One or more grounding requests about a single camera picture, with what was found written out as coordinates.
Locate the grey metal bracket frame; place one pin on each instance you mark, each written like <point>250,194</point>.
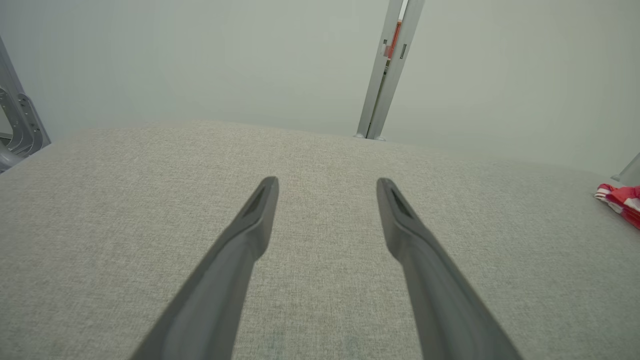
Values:
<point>22,125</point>

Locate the grey metal post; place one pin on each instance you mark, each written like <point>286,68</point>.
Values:
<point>631,172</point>
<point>397,75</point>
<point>377,75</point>

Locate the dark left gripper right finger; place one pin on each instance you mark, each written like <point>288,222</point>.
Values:
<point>445,300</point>

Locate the orange plastic strip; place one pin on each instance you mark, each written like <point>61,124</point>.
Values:
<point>396,40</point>

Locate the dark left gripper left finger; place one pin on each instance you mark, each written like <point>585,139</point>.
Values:
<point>210,300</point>

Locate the red basketball jersey with number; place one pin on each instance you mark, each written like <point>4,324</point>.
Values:
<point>625,202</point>

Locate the grey fabric sofa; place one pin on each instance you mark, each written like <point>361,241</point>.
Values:
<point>320,300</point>

